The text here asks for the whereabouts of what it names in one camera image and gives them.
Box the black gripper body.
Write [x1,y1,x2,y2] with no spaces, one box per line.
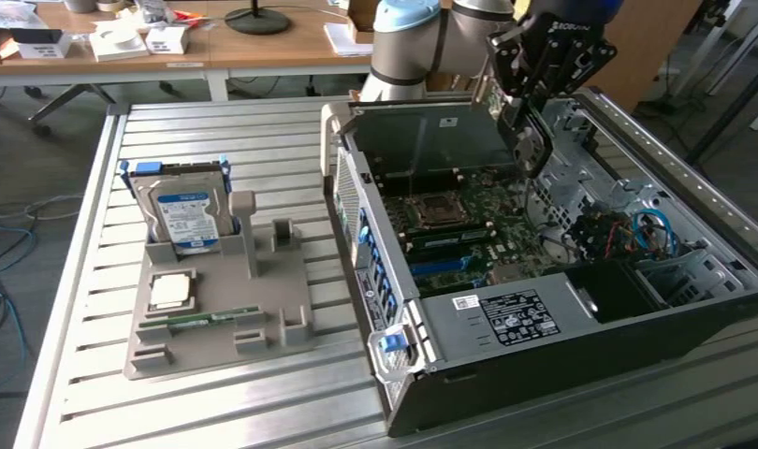
[526,0,612,46]

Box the graphics card with metal bracket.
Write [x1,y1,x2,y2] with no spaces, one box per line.
[473,74,554,180]

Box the wooden cabinet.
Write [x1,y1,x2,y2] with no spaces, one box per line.
[586,0,708,113]

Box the brown cardboard box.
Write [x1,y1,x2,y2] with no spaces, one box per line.
[344,0,380,33]

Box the white paper stack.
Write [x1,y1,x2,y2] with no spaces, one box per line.
[322,22,374,58]

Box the metal CPU socket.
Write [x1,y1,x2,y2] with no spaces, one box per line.
[408,192,473,230]

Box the wooden desk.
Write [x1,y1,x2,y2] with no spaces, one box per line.
[0,0,211,90]
[207,0,552,102]

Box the black round lamp base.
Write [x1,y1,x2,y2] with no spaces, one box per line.
[222,0,291,36]

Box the green motherboard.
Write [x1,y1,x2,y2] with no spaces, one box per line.
[377,167,582,300]

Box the blue expansion slot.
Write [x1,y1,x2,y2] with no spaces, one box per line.
[412,258,474,278]

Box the silver disk bay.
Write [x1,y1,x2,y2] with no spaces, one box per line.
[630,247,747,310]

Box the white labelled box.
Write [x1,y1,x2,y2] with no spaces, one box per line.
[143,25,190,56]

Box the grey power supply unit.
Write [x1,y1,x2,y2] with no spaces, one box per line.
[414,273,601,364]

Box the hard disk in blue caddy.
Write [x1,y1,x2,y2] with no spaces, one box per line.
[118,156,239,256]

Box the white box with tape roll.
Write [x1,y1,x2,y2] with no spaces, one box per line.
[87,21,150,63]

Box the blue case latch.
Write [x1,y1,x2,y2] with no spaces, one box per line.
[378,330,412,355]

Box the grey plastic parts rack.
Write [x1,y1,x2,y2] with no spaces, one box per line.
[121,189,319,383]

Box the open black PC case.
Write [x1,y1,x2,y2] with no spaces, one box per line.
[319,85,758,439]

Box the silver CPU chip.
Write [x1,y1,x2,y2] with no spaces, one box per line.
[146,274,195,310]

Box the white box with black insert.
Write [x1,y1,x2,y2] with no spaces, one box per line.
[7,27,73,61]

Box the clear plastic bag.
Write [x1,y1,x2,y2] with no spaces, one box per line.
[0,0,49,30]

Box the red wire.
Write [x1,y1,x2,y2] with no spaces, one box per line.
[608,219,634,253]

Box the blue data wire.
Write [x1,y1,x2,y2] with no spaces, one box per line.
[626,208,682,263]

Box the grey floor cable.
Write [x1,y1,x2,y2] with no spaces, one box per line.
[0,194,85,222]

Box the blue floor cable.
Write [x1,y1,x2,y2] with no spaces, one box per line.
[0,212,39,401]

